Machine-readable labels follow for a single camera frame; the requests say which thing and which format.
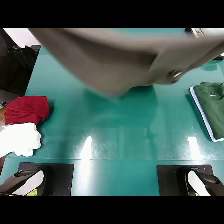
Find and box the red garment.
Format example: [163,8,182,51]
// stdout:
[4,95,51,126]

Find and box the green shirt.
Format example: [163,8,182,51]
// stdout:
[193,81,224,140]

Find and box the brown shirt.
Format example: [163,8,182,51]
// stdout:
[28,28,224,98]

